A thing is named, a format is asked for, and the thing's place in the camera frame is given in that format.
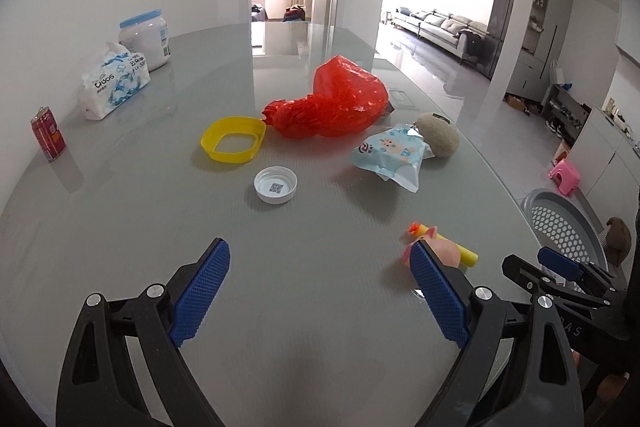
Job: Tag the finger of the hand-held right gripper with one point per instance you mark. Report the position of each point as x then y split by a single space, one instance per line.
555 258
520 269

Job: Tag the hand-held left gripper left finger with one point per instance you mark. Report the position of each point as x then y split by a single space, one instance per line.
200 297

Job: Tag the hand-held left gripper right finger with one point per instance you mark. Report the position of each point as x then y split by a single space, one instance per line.
440 297

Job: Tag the grey perforated plastic basket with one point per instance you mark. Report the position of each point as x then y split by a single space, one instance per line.
531 206

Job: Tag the light blue snack packet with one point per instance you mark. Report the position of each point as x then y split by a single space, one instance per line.
390 154

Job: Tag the beige fuzzy round pad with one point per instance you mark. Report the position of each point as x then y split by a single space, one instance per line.
442 137

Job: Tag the pink pig toy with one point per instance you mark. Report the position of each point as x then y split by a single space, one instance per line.
442 249

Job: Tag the yellow stick orange tip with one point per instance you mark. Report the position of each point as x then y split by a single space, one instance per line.
470 257

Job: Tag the pink plastic stool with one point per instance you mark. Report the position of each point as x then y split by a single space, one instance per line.
565 172

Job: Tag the white low cabinet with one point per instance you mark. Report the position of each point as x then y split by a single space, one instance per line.
605 147

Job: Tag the white round jar lid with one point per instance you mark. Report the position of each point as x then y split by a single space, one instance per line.
275 187

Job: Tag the open shoe rack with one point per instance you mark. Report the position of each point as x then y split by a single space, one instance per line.
565 112

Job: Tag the cardboard box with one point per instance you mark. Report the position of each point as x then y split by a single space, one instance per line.
515 103

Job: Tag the white paper bag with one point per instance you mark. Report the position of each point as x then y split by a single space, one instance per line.
556 71

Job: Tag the dark foil wrapper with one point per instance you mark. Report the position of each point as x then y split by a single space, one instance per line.
390 108

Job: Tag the red soda can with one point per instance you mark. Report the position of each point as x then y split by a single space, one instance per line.
47 137

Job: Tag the red plastic bag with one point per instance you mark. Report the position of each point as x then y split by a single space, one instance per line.
340 97

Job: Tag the dark jacket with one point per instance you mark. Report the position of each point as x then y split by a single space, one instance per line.
472 47

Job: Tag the white blue tissue pack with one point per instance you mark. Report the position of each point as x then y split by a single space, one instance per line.
115 82

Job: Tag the dark refrigerator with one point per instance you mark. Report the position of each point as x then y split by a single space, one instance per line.
501 32

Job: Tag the tall white shelf cabinet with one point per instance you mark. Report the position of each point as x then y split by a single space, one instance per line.
545 17

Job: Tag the grey sofa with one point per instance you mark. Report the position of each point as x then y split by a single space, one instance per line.
440 27

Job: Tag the white jar blue lid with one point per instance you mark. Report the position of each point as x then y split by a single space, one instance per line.
147 37

